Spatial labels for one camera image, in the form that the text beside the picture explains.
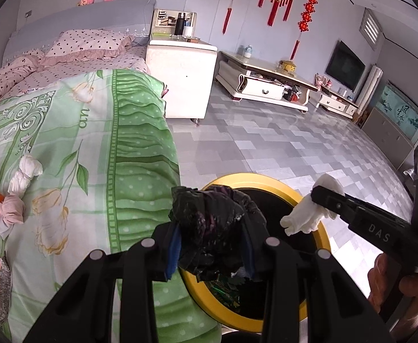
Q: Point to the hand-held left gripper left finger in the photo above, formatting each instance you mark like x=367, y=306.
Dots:
x=171, y=253

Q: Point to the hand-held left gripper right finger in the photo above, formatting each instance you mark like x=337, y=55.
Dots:
x=249, y=257

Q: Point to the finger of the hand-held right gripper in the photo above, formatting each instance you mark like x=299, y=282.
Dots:
x=373, y=227

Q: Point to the green snack bag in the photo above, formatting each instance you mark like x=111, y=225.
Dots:
x=227, y=287

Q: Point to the black plastic bag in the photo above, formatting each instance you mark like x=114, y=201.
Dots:
x=209, y=221

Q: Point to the white tissue wad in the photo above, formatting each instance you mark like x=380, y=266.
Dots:
x=305, y=218

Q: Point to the yellow rimmed trash bin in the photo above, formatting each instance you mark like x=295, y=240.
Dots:
x=266, y=178

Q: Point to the pink tissue wad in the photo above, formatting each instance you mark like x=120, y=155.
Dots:
x=12, y=210

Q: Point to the white tissue wads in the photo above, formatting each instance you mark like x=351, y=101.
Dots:
x=25, y=171

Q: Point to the white and orange snack packet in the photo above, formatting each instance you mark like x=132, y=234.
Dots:
x=0, y=286

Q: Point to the person's right hand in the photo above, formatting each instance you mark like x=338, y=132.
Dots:
x=376, y=282

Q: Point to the grey sideboard cabinet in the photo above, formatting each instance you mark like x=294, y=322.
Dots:
x=384, y=135

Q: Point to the fish tank with painted panel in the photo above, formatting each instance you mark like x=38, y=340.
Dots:
x=401, y=110

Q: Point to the white standing air conditioner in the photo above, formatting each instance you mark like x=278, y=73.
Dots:
x=369, y=85

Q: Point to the white low cabinet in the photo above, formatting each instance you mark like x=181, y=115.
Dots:
x=334, y=102

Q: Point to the black television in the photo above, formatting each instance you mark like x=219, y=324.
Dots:
x=344, y=66

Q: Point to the pink figurines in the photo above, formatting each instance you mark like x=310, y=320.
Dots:
x=323, y=80

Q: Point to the green floral blanket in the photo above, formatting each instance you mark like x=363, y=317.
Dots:
x=87, y=132

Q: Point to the shuttered window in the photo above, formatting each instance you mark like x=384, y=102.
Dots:
x=370, y=28

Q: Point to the white coffee table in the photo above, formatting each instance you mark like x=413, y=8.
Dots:
x=259, y=85

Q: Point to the white nightstand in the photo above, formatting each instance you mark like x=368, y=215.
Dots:
x=184, y=78

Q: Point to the yellow toy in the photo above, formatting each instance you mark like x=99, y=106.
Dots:
x=288, y=65

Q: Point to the pink polka dot bedsheet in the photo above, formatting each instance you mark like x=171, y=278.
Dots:
x=123, y=60

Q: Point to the blue and white bottle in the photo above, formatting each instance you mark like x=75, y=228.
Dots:
x=248, y=51

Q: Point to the white cup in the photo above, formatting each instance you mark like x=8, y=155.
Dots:
x=188, y=31

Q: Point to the pink polka dot pillow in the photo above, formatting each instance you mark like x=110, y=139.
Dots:
x=87, y=41

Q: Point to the black bottle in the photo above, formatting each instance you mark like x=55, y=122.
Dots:
x=179, y=24

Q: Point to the grey upholstered bed headboard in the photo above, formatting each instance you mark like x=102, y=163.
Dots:
x=87, y=16

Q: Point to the wall socket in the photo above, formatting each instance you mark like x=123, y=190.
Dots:
x=28, y=13

